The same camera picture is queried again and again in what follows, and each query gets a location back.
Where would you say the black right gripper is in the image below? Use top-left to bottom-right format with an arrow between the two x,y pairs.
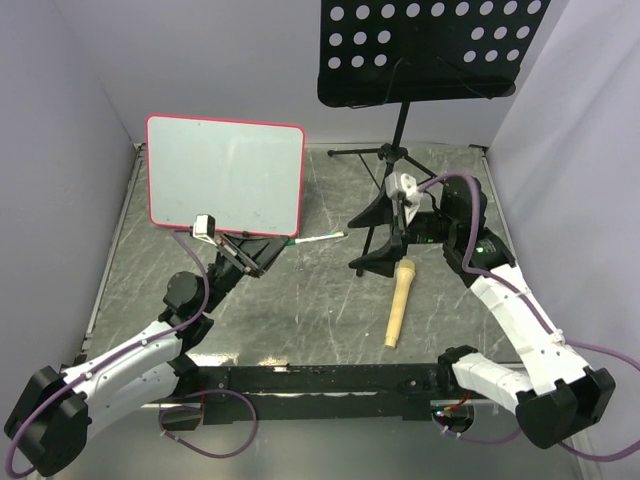
347,181 -> 457,277

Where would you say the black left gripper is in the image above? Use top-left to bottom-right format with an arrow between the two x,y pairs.
199,231 -> 289,314

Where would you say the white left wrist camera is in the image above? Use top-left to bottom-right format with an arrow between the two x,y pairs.
191,214 -> 216,244

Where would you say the green capped whiteboard marker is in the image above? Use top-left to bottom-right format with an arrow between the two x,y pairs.
286,231 -> 348,246

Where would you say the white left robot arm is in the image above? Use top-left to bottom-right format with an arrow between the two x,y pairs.
4,234 -> 289,479

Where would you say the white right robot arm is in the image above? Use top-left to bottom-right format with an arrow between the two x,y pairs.
348,172 -> 616,449

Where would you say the beige toy microphone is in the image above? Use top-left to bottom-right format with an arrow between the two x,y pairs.
384,259 -> 416,348

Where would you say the pink framed whiteboard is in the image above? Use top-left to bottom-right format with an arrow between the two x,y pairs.
146,114 -> 306,236

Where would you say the black music stand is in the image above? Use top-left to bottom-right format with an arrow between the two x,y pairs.
316,0 -> 552,278

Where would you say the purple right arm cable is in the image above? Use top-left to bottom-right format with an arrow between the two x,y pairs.
418,173 -> 640,461

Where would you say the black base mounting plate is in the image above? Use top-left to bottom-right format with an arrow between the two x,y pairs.
150,363 -> 465,421

